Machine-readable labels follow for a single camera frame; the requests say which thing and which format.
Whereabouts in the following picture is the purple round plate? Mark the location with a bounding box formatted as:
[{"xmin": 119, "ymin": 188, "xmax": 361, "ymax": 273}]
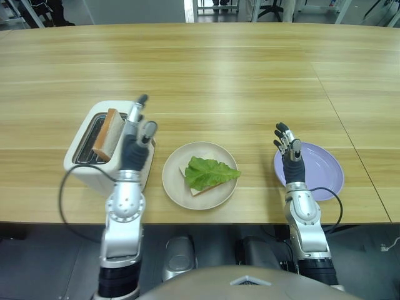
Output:
[{"xmin": 273, "ymin": 142, "xmax": 345, "ymax": 201}]

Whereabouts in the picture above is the cream toaster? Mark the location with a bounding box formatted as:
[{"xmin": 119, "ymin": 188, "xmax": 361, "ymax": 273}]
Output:
[{"xmin": 63, "ymin": 100, "xmax": 156, "ymax": 197}]

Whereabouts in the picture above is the person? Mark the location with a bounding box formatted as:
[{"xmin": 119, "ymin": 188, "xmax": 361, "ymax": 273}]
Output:
[{"xmin": 19, "ymin": 0, "xmax": 76, "ymax": 29}]

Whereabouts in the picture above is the green lettuce leaf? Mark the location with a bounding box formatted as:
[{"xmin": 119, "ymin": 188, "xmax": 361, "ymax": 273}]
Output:
[{"xmin": 184, "ymin": 156, "xmax": 242, "ymax": 192}]

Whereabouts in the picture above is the bread slice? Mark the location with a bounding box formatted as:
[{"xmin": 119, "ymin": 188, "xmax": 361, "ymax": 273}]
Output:
[
  {"xmin": 179, "ymin": 155, "xmax": 226, "ymax": 198},
  {"xmin": 92, "ymin": 107, "xmax": 123, "ymax": 162}
]

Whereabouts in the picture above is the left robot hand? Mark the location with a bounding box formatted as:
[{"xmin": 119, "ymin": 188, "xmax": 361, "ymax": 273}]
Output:
[{"xmin": 119, "ymin": 94, "xmax": 158, "ymax": 173}]

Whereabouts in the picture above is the robot body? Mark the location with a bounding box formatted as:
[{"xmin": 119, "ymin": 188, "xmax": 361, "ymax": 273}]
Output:
[{"xmin": 134, "ymin": 264, "xmax": 357, "ymax": 300}]

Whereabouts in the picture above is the beige round plate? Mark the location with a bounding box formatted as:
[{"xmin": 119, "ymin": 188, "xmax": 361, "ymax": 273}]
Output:
[{"xmin": 161, "ymin": 141, "xmax": 239, "ymax": 211}]

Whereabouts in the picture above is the black office chair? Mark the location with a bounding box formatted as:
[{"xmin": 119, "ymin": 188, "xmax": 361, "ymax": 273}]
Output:
[{"xmin": 257, "ymin": 0, "xmax": 284, "ymax": 23}]

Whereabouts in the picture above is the black cable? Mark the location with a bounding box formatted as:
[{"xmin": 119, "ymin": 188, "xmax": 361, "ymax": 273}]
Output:
[
  {"xmin": 58, "ymin": 164, "xmax": 117, "ymax": 244},
  {"xmin": 308, "ymin": 186, "xmax": 343, "ymax": 234}
]

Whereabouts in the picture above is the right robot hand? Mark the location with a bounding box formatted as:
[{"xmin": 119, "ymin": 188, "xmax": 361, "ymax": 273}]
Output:
[{"xmin": 273, "ymin": 122, "xmax": 305, "ymax": 188}]

